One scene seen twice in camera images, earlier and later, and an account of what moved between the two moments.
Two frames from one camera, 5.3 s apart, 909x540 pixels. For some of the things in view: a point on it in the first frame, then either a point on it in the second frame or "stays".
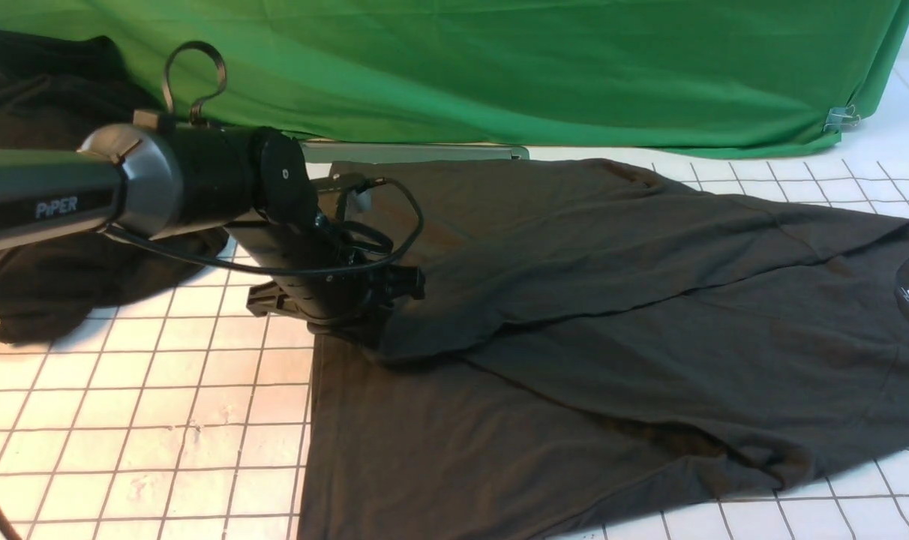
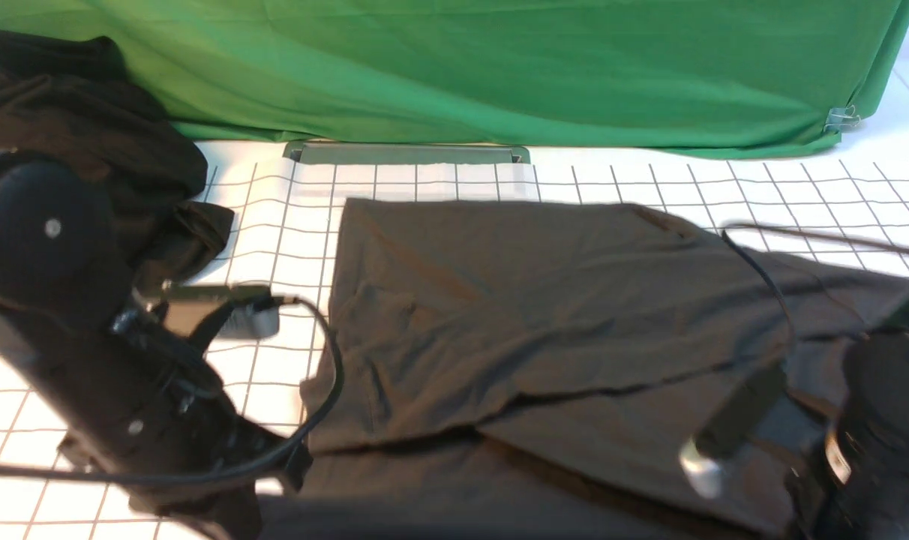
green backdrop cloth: (631, 77) stays
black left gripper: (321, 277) → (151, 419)
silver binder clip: (842, 115) stays
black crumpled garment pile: (33, 87) stays
